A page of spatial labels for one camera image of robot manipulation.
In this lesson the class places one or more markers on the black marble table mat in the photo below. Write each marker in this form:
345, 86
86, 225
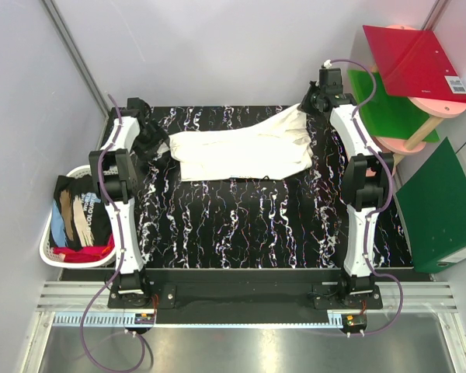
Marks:
299, 222

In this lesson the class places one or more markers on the black printed t-shirt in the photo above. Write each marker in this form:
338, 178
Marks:
79, 217

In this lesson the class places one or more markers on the light green plastic folder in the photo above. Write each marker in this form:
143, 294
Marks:
384, 115

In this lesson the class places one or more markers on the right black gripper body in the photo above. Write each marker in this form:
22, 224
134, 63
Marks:
308, 104

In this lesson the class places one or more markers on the grey slotted cable duct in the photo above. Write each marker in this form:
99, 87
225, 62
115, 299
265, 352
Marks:
101, 319

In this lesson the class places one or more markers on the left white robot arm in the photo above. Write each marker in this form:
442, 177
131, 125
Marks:
115, 181

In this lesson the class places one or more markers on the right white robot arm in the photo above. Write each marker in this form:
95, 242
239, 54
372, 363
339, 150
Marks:
365, 188

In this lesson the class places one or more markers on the corner aluminium post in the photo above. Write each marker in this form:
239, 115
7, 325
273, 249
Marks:
62, 29

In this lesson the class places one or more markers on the red plastic folder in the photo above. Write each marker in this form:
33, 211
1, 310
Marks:
412, 63

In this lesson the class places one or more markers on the white perforated laundry basket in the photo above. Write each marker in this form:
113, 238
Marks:
46, 251

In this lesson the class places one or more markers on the pink wooden shelf stand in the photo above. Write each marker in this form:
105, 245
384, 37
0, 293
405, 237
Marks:
438, 111

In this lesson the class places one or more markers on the red t-shirt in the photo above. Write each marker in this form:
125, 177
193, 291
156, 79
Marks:
88, 254

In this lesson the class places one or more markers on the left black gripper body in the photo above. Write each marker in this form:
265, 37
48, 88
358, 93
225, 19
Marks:
147, 139

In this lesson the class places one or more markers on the dark green ring binder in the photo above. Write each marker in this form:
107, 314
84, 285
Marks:
433, 207

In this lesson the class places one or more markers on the white daisy t-shirt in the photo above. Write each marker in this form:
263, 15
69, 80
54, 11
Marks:
275, 148

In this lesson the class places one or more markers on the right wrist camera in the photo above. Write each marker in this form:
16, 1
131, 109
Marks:
330, 79

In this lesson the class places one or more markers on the aluminium frame rail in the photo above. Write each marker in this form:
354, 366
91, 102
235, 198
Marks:
73, 296

